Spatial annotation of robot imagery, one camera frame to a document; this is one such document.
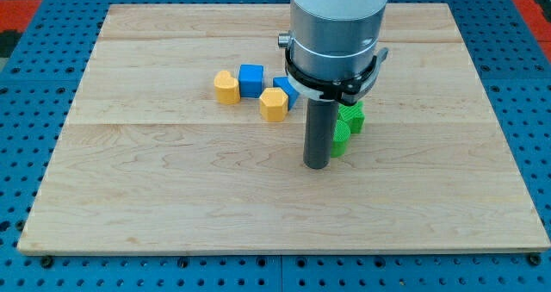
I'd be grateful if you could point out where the green circle block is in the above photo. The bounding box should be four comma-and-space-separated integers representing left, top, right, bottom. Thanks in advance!
331, 120, 351, 158

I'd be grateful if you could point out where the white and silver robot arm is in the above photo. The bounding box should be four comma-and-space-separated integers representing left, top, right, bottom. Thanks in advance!
289, 0, 388, 81

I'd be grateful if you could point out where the green star block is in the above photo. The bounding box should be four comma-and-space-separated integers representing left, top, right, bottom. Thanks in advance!
338, 101, 365, 134

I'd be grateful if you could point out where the yellow hexagon block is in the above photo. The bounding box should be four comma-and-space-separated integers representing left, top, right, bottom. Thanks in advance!
259, 87, 288, 122

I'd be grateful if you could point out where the blue angled block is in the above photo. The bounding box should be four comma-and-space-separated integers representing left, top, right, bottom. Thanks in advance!
272, 77, 300, 110

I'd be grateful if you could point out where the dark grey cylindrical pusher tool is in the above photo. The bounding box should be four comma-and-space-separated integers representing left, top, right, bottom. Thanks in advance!
303, 99, 338, 169

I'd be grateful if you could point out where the blue cube block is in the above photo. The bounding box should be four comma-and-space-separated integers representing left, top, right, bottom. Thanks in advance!
238, 64, 263, 98

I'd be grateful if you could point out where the yellow heart block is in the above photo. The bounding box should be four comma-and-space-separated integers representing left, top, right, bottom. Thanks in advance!
214, 71, 240, 105

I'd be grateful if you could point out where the light wooden board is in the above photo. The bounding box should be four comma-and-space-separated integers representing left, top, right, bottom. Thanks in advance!
18, 3, 550, 256

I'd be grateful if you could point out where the black clamp ring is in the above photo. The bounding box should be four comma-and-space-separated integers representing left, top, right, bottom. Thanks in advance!
283, 47, 390, 107

